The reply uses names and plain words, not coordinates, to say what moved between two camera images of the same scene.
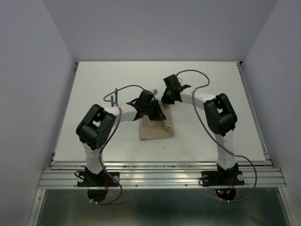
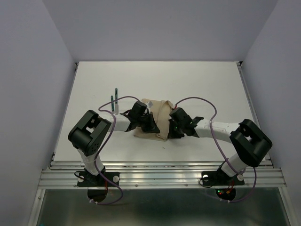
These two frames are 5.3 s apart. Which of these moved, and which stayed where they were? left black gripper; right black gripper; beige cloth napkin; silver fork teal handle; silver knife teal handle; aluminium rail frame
Moved: right black gripper; beige cloth napkin; left black gripper
Stayed: aluminium rail frame; silver fork teal handle; silver knife teal handle
